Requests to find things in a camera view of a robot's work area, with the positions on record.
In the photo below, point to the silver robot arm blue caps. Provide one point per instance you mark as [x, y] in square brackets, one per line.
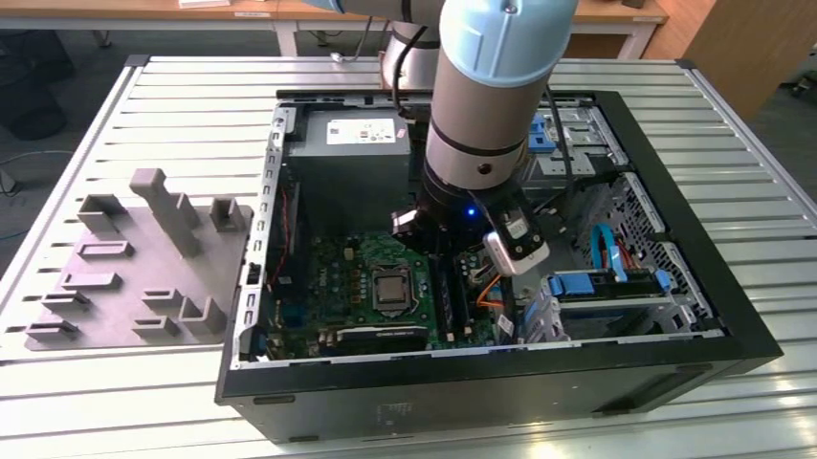
[485, 119]

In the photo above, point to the grey power supply unit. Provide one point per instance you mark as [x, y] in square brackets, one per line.
[358, 191]

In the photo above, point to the silver CPU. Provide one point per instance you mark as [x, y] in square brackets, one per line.
[391, 290]

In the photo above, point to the green motherboard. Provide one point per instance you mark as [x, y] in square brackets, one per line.
[338, 287]

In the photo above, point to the blue plastic drive latch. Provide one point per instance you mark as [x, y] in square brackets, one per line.
[540, 138]

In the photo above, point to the hard disk in blue carrier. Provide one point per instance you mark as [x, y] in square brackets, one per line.
[577, 284]

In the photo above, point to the black graphics card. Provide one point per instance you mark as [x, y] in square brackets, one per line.
[383, 337]

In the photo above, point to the grey metal drive cage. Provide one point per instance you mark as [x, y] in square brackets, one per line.
[593, 143]

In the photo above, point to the grey metal disk bay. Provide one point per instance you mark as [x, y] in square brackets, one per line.
[638, 303]

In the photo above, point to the black PC case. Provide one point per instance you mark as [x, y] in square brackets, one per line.
[510, 397]

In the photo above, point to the grey parts rack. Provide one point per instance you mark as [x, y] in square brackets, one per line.
[159, 268]

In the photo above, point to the white paper sheet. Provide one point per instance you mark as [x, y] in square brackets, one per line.
[204, 3]

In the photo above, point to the brown wooden cabinet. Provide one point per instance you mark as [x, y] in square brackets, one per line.
[746, 48]

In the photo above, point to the black bag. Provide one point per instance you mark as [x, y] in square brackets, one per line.
[32, 86]

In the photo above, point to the silver wrist camera black mount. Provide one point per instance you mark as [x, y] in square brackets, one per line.
[517, 253]

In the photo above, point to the wooden desk white frame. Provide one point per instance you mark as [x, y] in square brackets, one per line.
[600, 12]

